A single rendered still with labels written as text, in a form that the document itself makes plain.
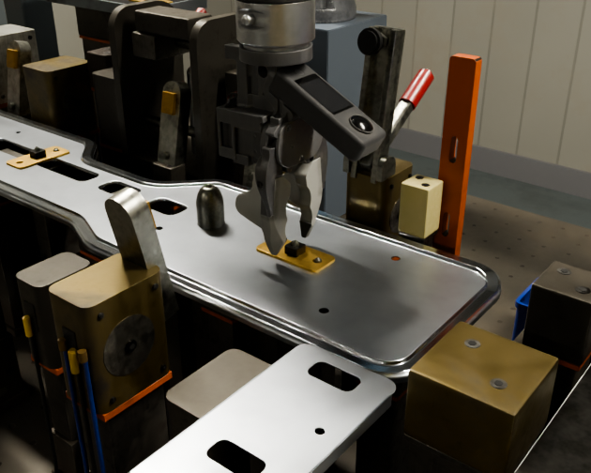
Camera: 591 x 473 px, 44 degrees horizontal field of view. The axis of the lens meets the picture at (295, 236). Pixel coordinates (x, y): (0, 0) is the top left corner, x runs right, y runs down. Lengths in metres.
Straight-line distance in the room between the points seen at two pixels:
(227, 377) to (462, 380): 0.22
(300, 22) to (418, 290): 0.28
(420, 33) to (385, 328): 3.18
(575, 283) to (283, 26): 0.33
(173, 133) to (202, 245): 0.28
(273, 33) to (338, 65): 0.76
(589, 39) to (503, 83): 0.44
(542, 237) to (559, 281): 0.94
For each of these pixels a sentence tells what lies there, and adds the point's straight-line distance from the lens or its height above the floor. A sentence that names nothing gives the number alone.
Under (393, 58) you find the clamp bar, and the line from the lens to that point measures 0.84.
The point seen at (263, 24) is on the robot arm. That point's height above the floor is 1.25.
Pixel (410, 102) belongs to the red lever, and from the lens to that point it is 0.91.
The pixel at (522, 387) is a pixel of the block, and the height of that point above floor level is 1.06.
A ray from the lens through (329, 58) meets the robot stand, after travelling 1.42.
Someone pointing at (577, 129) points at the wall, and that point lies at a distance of 3.56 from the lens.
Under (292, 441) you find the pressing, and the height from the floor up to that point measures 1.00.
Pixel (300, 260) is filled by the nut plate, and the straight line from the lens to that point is 0.78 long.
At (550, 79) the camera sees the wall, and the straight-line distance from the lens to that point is 3.55.
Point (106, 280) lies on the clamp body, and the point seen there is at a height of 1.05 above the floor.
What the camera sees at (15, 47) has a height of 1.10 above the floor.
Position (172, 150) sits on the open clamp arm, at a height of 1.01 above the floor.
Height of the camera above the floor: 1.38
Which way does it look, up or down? 27 degrees down
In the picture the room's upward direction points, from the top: straight up
